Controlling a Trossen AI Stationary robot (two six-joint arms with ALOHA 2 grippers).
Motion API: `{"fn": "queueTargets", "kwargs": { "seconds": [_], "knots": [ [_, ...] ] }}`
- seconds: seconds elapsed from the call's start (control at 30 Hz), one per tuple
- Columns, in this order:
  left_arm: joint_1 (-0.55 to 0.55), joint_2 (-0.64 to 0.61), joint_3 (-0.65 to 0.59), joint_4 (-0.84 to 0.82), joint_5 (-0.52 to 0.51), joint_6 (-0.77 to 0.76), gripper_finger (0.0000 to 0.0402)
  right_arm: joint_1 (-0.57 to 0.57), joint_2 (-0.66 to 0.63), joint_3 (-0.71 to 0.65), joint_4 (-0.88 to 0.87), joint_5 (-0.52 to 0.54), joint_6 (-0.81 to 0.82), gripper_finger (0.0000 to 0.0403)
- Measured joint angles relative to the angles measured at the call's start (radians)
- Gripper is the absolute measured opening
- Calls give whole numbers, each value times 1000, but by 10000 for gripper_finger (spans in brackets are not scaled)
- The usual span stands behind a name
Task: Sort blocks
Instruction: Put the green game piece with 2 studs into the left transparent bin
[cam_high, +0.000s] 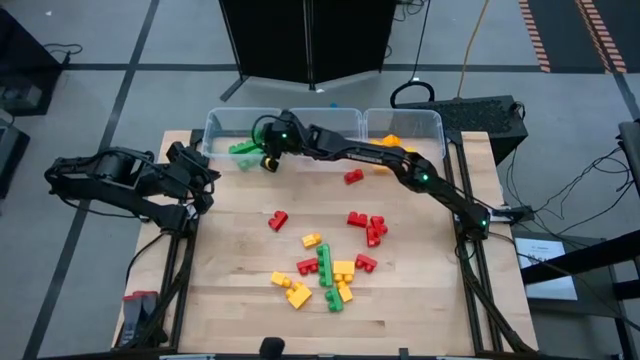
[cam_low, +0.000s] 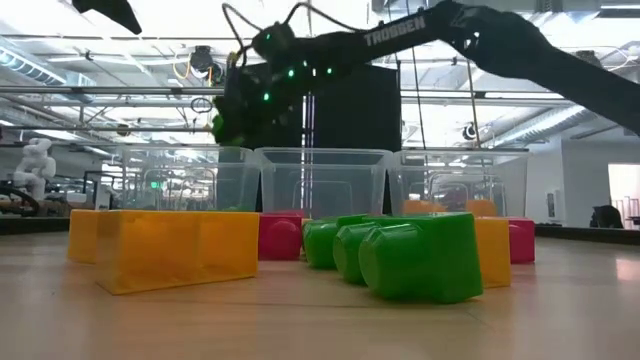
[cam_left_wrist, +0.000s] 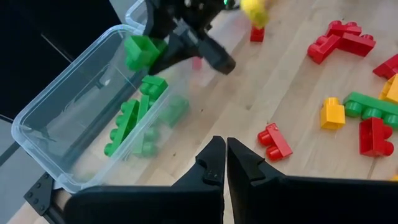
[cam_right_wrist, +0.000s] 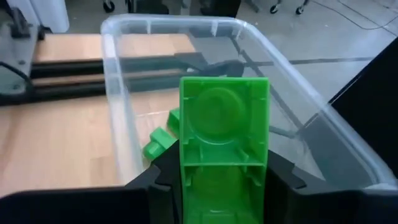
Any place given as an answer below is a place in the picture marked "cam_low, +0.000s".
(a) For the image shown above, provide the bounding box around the square green building block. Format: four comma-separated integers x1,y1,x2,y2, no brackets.
210,113,229,145

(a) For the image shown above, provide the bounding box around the black swivel chair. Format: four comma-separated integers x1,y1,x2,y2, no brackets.
589,204,625,230

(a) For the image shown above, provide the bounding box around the large yellow building block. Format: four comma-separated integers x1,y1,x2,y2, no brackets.
94,209,261,296

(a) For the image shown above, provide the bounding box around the red building block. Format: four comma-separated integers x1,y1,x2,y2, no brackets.
257,210,305,262
507,216,536,265

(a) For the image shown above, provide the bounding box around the yellow coiled cord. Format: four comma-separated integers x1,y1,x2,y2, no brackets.
172,49,194,81

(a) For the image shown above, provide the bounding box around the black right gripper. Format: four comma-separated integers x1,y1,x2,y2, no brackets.
223,62,304,148

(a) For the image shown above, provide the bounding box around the black folding partition screen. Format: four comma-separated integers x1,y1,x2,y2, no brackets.
219,62,403,231

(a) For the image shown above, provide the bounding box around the clear plastic bin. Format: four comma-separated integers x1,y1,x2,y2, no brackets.
119,145,262,214
253,146,394,221
389,148,531,221

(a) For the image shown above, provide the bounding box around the short green building block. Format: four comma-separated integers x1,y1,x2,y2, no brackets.
332,212,485,305

